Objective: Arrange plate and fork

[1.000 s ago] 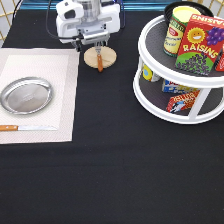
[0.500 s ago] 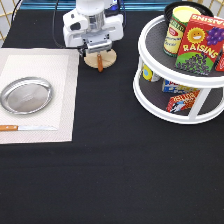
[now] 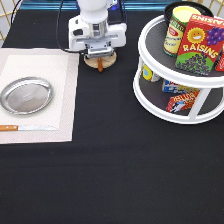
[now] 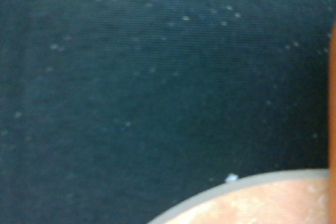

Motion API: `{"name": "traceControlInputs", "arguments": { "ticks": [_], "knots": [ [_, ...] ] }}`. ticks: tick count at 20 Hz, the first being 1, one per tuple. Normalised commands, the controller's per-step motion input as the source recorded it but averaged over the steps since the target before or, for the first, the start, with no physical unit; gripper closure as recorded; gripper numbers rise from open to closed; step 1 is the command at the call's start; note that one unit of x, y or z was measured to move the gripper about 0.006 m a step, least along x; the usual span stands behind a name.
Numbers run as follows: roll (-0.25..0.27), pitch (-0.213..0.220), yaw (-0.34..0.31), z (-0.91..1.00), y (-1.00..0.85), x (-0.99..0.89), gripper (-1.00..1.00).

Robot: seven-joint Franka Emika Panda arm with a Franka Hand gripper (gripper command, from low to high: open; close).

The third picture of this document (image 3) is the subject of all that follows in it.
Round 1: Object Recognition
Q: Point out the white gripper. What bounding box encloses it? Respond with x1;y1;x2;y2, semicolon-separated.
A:
68;16;127;51

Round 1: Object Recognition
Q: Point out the wooden handled fork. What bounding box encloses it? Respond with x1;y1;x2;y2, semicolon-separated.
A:
97;57;103;72

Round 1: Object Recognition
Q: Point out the silver metal plate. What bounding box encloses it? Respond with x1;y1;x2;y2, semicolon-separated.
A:
0;77;53;115

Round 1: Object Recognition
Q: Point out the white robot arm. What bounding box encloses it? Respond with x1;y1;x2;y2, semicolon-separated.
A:
68;0;127;56

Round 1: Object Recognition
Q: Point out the beige woven placemat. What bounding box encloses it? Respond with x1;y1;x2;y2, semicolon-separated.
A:
0;48;79;144

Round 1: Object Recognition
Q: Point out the round wooden coaster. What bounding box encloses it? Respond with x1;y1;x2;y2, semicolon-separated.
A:
84;53;117;69

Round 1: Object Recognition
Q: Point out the small yellow blue can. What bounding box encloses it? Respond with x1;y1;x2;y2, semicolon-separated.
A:
143;65;160;82

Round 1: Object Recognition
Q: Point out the yellow lidded can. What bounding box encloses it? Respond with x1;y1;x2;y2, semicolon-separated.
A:
164;6;200;57

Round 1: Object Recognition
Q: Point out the blue white food box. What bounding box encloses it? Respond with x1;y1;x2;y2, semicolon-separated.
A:
162;79;192;93

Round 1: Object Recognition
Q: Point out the red butter box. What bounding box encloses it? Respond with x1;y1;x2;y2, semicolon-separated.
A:
166;90;200;113

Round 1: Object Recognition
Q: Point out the red raisins box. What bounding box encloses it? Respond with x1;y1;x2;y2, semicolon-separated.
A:
175;14;224;76

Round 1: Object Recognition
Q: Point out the red box at edge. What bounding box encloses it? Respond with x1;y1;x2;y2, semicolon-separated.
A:
215;48;224;72

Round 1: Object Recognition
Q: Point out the white two-tier turntable rack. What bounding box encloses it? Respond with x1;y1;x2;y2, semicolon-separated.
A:
133;15;224;124

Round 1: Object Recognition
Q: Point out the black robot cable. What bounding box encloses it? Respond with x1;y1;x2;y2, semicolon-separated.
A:
55;0;128;54

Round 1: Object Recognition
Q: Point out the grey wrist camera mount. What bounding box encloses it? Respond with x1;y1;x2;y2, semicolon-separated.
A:
85;38;114;58

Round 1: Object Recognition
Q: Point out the wooden handled knife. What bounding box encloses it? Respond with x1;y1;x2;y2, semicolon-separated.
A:
0;125;57;131

